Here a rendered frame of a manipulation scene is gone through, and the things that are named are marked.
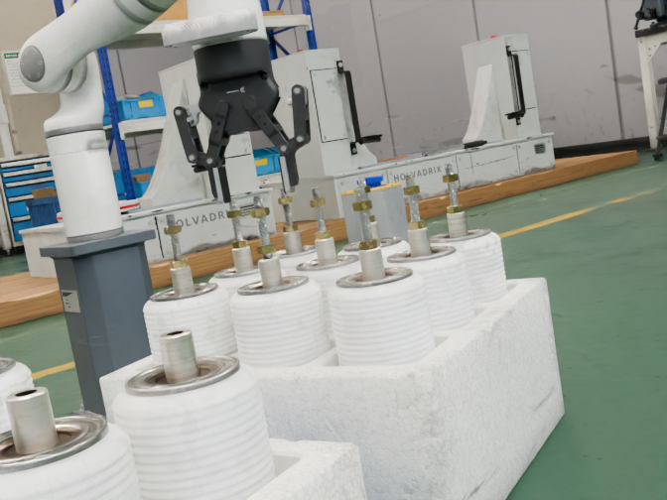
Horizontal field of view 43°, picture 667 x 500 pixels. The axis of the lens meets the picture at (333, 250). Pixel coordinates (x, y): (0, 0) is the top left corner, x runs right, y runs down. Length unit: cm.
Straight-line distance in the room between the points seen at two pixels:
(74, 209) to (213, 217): 185
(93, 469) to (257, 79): 50
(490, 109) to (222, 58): 376
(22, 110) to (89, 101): 594
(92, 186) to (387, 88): 673
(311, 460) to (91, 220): 88
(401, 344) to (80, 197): 74
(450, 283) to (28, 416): 52
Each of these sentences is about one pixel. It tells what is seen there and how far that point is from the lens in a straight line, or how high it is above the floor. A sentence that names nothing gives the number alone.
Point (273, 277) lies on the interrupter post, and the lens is 87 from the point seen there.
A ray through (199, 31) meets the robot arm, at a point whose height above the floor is 51.
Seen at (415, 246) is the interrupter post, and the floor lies 26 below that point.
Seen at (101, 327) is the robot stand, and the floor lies 16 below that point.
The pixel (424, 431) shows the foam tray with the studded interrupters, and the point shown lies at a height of 13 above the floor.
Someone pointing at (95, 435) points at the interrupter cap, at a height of 25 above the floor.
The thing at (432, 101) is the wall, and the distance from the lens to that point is 763.
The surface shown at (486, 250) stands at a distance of 100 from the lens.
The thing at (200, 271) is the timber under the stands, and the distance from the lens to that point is 311.
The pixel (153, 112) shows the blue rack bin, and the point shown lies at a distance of 616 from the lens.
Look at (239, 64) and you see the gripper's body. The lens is 84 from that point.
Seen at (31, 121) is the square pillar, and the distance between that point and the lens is 737.
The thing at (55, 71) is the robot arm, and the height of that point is 57.
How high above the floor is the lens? 38
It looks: 7 degrees down
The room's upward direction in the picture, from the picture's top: 10 degrees counter-clockwise
